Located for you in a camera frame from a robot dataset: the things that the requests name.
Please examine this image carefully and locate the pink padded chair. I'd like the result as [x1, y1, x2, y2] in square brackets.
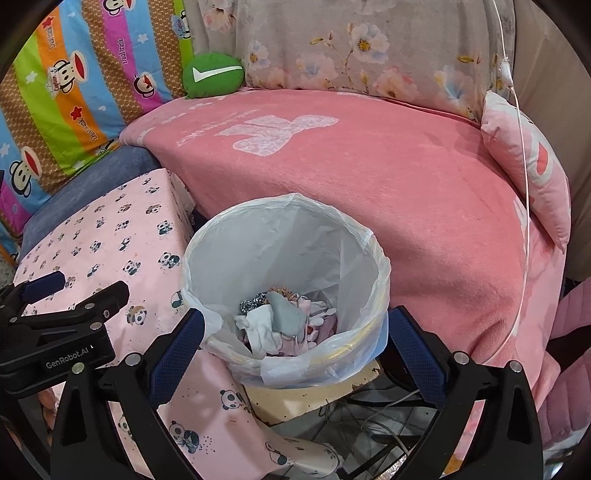
[540, 281, 591, 462]

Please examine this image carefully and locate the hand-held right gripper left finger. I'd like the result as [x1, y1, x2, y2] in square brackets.
[50, 308, 206, 480]

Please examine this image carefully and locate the thin white cable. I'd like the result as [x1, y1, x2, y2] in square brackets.
[365, 390, 428, 462]

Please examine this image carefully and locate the grey cloth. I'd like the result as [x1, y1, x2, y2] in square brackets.
[267, 292, 309, 344]

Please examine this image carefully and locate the white charging cable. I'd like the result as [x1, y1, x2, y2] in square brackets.
[490, 0, 532, 347]

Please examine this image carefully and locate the pink panda print cloth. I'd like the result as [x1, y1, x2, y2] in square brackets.
[13, 167, 345, 480]

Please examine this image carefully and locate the colourful monkey striped pillow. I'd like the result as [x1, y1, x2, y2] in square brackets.
[0, 0, 197, 264]

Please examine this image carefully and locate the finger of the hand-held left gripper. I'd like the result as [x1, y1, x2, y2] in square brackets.
[0, 271, 66, 324]
[9, 281, 130, 345]

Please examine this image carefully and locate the round waste bin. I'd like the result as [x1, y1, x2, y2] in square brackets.
[217, 314, 386, 386]

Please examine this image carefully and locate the white glove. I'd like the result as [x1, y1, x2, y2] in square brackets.
[235, 307, 287, 358]

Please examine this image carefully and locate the leopard print scrunchie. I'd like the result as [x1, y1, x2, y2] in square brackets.
[239, 291, 269, 312]

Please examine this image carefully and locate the green round cushion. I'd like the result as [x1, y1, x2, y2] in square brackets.
[181, 53, 245, 100]

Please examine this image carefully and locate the pink printed pillow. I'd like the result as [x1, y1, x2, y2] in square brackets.
[480, 90, 572, 250]

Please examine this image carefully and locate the blue seat cushion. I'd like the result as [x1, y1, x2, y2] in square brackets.
[18, 145, 160, 259]

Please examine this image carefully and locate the pink blanket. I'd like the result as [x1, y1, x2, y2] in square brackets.
[120, 89, 568, 462]

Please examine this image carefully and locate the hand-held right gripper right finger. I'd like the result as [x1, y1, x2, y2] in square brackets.
[388, 305, 544, 480]

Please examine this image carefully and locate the black cable tangle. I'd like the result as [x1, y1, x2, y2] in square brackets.
[295, 392, 435, 480]

